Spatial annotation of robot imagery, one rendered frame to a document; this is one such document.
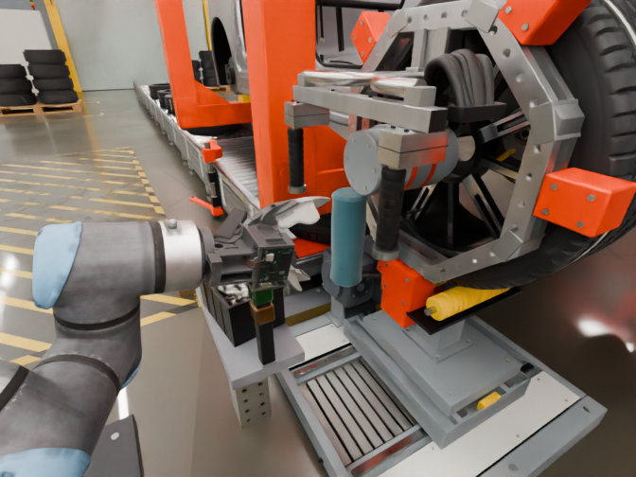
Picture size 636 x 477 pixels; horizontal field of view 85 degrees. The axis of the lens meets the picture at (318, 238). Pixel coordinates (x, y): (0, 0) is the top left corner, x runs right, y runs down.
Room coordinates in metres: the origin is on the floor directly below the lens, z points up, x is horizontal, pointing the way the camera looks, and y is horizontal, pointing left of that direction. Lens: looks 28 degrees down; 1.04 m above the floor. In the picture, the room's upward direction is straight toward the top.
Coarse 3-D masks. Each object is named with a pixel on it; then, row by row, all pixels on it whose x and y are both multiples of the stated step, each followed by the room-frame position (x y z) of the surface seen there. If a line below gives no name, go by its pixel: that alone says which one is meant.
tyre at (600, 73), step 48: (432, 0) 0.86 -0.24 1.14; (624, 0) 0.68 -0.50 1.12; (576, 48) 0.59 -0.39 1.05; (624, 48) 0.57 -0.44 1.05; (576, 96) 0.57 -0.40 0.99; (624, 96) 0.52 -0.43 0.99; (576, 144) 0.55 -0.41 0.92; (624, 144) 0.50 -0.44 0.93; (576, 240) 0.51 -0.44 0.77; (480, 288) 0.63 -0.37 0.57
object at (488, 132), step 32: (384, 96) 0.98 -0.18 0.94; (480, 128) 0.73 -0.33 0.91; (512, 128) 0.67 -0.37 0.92; (480, 160) 0.72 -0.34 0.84; (416, 192) 0.97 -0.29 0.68; (448, 192) 0.77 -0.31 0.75; (480, 192) 0.70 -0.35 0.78; (416, 224) 0.85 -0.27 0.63; (448, 224) 0.76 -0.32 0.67; (480, 224) 0.88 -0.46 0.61
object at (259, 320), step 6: (252, 306) 0.53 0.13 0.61; (270, 306) 0.53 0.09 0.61; (252, 312) 0.53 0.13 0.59; (258, 312) 0.51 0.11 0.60; (264, 312) 0.52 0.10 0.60; (270, 312) 0.52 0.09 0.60; (258, 318) 0.51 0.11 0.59; (264, 318) 0.52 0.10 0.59; (270, 318) 0.52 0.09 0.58; (258, 324) 0.51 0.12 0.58
